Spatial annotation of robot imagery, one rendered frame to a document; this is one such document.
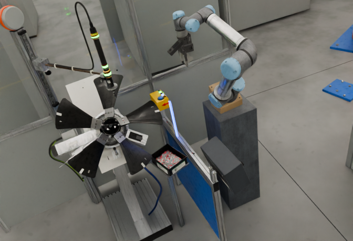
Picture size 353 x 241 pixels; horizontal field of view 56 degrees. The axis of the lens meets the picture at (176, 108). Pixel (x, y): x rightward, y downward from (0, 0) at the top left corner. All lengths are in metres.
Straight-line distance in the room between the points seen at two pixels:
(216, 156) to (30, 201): 2.15
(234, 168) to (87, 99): 1.27
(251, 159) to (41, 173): 1.86
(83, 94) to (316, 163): 2.25
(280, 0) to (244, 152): 3.99
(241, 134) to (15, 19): 1.76
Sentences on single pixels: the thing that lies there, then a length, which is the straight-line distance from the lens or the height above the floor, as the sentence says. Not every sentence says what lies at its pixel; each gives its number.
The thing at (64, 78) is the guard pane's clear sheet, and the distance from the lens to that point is 2.85.
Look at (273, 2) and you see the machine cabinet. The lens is 6.19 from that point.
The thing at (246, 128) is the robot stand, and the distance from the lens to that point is 2.55.
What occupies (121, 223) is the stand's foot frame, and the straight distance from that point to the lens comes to 3.14.
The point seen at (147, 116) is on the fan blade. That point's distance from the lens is 2.29.
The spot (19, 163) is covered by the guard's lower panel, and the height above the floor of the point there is 0.69.
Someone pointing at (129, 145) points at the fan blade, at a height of 1.05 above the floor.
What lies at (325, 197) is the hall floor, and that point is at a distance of 3.26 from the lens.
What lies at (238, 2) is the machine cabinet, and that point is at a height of 0.54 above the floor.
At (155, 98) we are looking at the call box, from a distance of 2.63.
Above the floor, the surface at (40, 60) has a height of 1.58.
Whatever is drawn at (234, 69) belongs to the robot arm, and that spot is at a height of 1.57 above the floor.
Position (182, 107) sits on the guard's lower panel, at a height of 0.57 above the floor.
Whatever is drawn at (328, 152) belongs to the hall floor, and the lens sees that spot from 3.64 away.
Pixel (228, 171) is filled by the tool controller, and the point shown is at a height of 1.23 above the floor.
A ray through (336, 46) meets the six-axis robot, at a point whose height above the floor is 0.03.
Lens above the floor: 2.50
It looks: 35 degrees down
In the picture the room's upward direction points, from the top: 12 degrees counter-clockwise
